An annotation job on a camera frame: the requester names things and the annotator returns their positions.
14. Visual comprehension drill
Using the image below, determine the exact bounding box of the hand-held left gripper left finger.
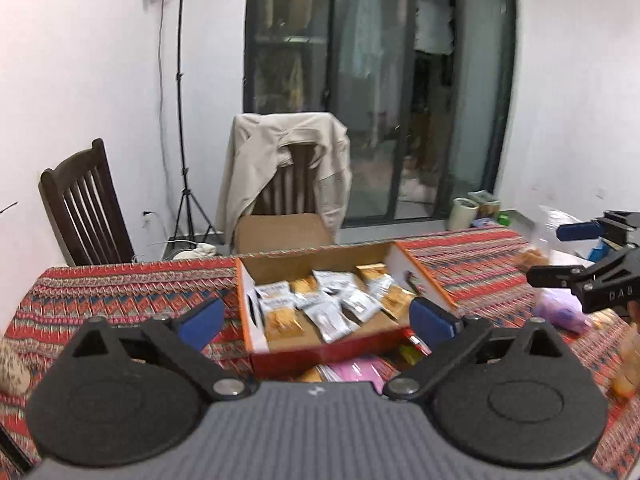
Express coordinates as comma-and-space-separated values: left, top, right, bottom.
55, 297, 261, 403

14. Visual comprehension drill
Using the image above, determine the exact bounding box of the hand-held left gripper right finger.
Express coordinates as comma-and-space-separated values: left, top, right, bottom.
382, 297, 581, 403

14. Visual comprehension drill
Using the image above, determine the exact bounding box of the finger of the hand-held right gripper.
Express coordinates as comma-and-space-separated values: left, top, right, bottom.
526, 264, 588, 289
556, 211, 640, 247

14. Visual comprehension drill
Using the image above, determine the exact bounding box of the green snack packet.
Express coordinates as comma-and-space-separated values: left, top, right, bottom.
397, 337, 432, 368

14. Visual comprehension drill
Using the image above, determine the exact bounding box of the pink snack packet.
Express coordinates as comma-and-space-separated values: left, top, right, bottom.
327, 355, 401, 386

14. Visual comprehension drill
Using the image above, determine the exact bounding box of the pile of small snack packets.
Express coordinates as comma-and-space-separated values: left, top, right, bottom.
254, 261, 418, 385

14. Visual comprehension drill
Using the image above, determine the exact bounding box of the red cardboard box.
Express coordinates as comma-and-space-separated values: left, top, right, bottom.
234, 240, 458, 378

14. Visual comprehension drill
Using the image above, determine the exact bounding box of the pale yellow bread bag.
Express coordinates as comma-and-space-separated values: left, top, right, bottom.
515, 248, 551, 274

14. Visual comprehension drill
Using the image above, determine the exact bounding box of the clear plastic bag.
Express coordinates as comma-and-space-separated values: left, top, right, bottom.
534, 204, 598, 263

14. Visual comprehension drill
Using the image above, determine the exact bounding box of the purple tissue pack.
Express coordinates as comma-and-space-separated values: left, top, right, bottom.
531, 287, 590, 334

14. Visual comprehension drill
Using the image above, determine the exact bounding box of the white cloth heap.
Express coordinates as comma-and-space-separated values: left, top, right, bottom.
171, 242, 219, 261

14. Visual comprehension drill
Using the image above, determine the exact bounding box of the glass cup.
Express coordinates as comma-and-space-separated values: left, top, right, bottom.
611, 324, 640, 402

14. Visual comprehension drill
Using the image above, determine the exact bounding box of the small storage container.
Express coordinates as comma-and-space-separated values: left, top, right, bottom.
470, 190, 502, 221

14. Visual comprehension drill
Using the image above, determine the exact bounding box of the white bucket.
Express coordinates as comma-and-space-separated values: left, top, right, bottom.
447, 197, 482, 232

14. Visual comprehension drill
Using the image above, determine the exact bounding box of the brown chair with cushion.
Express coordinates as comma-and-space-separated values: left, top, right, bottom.
234, 142, 335, 256

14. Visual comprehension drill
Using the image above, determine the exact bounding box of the dark wooden chair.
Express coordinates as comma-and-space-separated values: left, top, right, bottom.
39, 138, 137, 267

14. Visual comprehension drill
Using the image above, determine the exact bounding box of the beige jacket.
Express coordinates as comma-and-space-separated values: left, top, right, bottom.
215, 111, 352, 245

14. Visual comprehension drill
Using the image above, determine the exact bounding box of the black framed sliding glass door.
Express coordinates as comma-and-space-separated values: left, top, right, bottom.
243, 0, 517, 228

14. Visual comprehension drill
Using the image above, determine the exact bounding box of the studio light on stand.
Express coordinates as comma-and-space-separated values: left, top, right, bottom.
159, 0, 223, 247

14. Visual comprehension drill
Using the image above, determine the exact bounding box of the white hanging garment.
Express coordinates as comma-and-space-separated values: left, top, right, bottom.
415, 0, 456, 56

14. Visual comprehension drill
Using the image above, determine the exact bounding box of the pale blue hanging garment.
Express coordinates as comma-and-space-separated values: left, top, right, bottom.
350, 0, 386, 78

